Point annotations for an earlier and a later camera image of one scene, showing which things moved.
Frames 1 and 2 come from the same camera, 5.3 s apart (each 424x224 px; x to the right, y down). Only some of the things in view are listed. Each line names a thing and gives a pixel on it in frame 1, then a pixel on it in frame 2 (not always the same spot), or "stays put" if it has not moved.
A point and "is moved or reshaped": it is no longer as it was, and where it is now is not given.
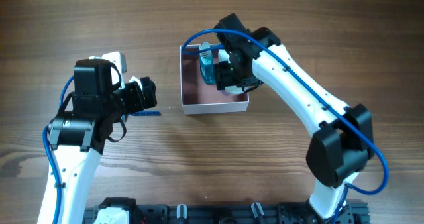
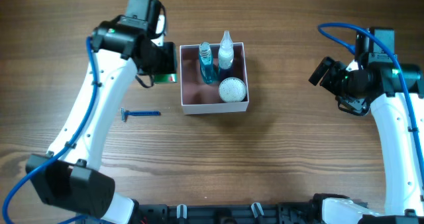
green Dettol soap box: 120,59 is moved or reshaped
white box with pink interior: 199,98 stays put
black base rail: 350,213 stays put
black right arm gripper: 222,77 to 330,77
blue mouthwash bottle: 207,62 stays put
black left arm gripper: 147,93 to 169,61
